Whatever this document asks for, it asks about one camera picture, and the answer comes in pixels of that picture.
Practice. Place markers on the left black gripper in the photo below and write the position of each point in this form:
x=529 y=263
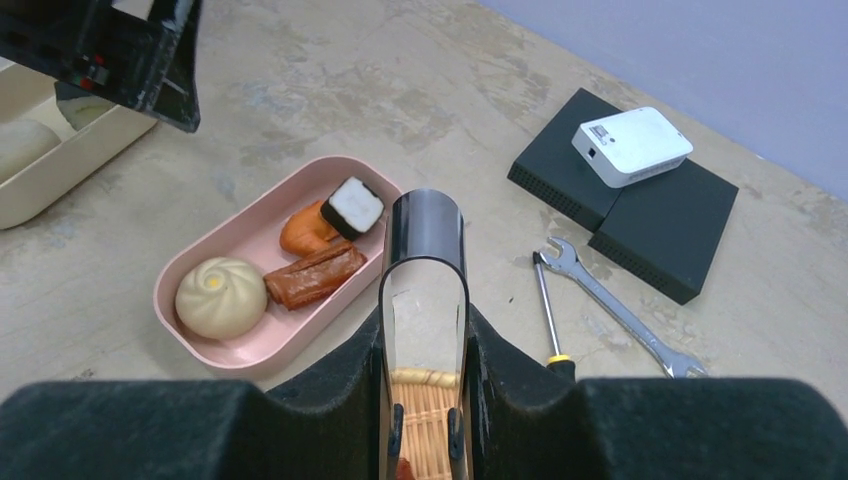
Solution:
x=92 y=48

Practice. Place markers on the black metal tongs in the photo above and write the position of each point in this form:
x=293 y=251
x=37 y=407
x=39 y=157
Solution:
x=424 y=299

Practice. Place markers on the white black sushi piece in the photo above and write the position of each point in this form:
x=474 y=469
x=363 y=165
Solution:
x=352 y=209

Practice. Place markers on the white small box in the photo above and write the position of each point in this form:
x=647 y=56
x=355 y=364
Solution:
x=631 y=146

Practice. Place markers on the pink lunch box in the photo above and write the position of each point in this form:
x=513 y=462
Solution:
x=252 y=235

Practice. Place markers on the black foam block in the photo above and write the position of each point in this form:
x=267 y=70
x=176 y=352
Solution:
x=664 y=230

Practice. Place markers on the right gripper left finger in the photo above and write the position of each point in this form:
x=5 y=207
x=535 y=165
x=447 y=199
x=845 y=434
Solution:
x=321 y=424

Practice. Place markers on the yellow black screwdriver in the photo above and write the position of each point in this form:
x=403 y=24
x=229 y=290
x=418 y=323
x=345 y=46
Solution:
x=559 y=363

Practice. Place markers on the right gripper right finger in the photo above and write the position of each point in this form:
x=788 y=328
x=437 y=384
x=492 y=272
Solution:
x=526 y=422

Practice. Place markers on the dark red sausage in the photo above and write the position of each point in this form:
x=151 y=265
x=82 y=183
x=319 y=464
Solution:
x=314 y=277

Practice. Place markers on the orange fried chicken piece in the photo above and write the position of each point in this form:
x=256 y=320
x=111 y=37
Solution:
x=306 y=232

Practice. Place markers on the silver wrench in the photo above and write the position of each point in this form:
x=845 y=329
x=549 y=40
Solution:
x=565 y=262

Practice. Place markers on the beige lunch box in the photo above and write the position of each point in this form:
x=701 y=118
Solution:
x=28 y=95

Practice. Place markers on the woven bamboo basket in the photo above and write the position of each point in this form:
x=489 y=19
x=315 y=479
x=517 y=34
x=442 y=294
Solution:
x=426 y=396

